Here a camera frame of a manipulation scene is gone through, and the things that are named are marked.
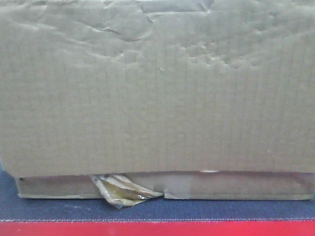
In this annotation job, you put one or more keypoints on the large brown cardboard box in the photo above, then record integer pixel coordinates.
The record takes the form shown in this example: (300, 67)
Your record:
(92, 87)

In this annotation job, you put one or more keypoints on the crumpled clear packing tape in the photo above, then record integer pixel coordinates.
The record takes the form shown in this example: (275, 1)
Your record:
(119, 191)

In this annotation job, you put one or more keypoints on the red platform edge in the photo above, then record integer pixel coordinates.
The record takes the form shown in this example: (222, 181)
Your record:
(223, 228)

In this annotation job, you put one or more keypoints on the dark blue woven mat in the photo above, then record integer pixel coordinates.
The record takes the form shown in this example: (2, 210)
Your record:
(13, 208)

